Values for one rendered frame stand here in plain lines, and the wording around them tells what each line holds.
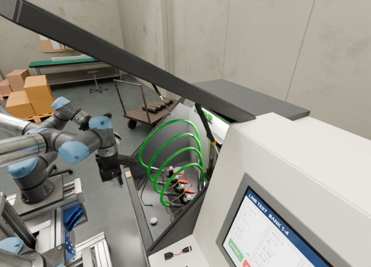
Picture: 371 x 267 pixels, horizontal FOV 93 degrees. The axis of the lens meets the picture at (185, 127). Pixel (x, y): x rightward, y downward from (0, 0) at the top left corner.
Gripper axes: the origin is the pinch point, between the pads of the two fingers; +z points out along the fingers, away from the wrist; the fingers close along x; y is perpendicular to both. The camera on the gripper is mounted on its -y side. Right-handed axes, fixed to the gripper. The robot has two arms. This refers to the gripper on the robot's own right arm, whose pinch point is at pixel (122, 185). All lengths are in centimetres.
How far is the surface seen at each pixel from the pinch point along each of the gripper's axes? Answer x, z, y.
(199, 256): 33.4, 22.4, -22.8
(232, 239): 42, 0, -30
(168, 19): -367, -83, -172
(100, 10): -808, -126, -70
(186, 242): 25.6, 22.4, -20.5
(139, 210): -2.9, 25.3, -5.2
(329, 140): 46, -35, -59
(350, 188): 58, -35, -43
